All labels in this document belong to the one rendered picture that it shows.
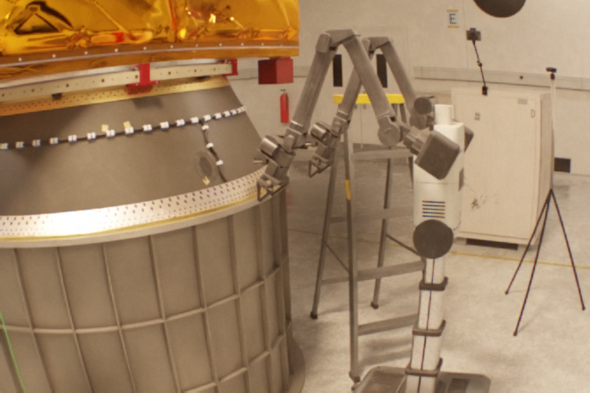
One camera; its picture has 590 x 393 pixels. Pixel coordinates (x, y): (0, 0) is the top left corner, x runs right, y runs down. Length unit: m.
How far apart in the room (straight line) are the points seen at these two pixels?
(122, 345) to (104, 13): 1.27
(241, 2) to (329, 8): 7.72
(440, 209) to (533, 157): 2.99
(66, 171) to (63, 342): 0.67
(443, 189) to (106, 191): 1.20
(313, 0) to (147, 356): 9.02
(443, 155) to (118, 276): 1.20
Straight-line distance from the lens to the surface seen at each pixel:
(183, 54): 2.37
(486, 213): 5.09
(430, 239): 2.01
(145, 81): 2.11
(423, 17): 9.43
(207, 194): 2.10
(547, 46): 8.85
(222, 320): 2.26
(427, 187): 1.95
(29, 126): 2.10
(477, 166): 5.03
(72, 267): 1.96
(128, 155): 2.02
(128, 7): 2.13
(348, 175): 2.89
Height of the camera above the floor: 1.67
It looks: 12 degrees down
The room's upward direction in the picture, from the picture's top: 2 degrees counter-clockwise
